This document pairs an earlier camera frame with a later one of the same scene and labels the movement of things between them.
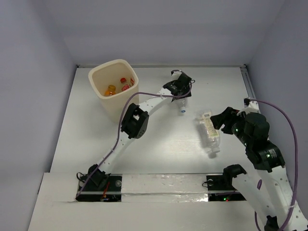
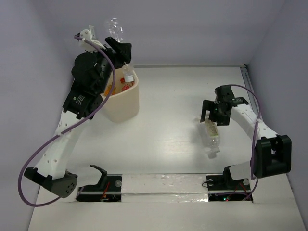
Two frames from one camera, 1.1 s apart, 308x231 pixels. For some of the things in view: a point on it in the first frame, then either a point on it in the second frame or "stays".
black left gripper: x=181 y=95 → x=118 y=50
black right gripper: x=226 y=117 → x=209 y=105
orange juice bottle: x=111 y=90 stays
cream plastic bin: x=112 y=83 stays
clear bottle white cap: x=183 y=108 → x=116 y=31
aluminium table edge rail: x=248 y=82 stays
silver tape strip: x=164 y=188 stays
